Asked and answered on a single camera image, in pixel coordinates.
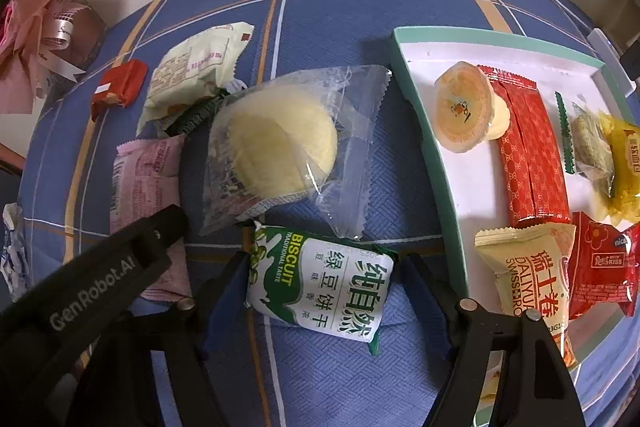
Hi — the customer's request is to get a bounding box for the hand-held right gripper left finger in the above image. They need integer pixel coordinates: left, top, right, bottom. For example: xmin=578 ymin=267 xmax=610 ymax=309
xmin=67 ymin=252 xmax=251 ymax=427

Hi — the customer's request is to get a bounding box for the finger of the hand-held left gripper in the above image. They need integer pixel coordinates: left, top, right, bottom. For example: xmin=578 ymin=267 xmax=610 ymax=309
xmin=140 ymin=204 xmax=190 ymax=259

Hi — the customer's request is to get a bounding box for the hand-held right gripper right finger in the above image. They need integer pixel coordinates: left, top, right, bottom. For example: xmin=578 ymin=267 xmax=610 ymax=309
xmin=400 ymin=253 xmax=586 ymax=427

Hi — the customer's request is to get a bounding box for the pink snack packet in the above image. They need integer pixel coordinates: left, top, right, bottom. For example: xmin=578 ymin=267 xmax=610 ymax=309
xmin=110 ymin=136 xmax=193 ymax=303

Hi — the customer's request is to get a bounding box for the green white biscuit packet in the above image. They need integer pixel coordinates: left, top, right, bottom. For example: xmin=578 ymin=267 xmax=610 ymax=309
xmin=242 ymin=221 xmax=401 ymax=358

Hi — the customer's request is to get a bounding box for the cream swiss roll packet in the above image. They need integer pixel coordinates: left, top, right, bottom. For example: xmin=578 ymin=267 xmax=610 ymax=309
xmin=474 ymin=222 xmax=578 ymax=370

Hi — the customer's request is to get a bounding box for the teal cardboard box tray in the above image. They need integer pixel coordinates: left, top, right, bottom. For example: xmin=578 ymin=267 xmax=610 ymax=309
xmin=390 ymin=26 xmax=640 ymax=427

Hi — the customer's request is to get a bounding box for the clear packet with pale cake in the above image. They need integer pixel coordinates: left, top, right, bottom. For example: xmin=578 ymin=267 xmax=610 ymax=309
xmin=197 ymin=64 xmax=393 ymax=240

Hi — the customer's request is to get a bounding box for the small dark red candy packet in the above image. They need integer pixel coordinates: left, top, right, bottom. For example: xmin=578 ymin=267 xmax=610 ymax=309
xmin=91 ymin=59 xmax=149 ymax=120

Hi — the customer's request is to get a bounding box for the cream white snack packet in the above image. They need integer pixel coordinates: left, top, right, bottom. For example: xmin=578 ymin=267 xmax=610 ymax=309
xmin=137 ymin=22 xmax=255 ymax=128

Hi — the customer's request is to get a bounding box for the red flower print snack packet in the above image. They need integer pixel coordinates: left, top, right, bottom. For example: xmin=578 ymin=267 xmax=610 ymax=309
xmin=567 ymin=211 xmax=640 ymax=320

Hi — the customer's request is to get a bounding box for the long red patterned packet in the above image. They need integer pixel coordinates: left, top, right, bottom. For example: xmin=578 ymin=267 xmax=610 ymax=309
xmin=477 ymin=64 xmax=572 ymax=228

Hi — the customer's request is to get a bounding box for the orange jelly cup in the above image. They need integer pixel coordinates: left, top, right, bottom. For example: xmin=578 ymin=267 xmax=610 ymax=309
xmin=434 ymin=61 xmax=512 ymax=155

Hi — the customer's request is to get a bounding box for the green-edged clear cake packet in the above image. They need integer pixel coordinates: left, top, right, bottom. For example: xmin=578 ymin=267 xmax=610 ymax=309
xmin=555 ymin=91 xmax=618 ymax=200

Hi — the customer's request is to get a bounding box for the yellow clear cake packet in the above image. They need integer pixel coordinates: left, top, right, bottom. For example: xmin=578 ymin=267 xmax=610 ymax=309
xmin=597 ymin=112 xmax=640 ymax=233

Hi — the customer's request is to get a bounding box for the blue white tissue packet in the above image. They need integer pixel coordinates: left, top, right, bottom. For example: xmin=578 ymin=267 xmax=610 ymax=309
xmin=0 ymin=202 xmax=31 ymax=300

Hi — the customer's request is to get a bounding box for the brown jar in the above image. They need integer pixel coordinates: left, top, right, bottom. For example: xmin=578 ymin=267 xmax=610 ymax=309
xmin=60 ymin=0 xmax=108 ymax=72

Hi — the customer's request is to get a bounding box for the pink flower bouquet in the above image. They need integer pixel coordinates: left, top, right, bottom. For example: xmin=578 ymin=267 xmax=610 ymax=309
xmin=0 ymin=0 xmax=108 ymax=115

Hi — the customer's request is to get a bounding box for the blue plaid tablecloth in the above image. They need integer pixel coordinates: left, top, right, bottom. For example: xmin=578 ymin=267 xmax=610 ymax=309
xmin=10 ymin=0 xmax=640 ymax=427

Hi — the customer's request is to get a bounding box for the white power strip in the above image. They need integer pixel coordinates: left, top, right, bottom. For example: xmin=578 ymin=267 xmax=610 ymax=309
xmin=586 ymin=28 xmax=626 ymax=68

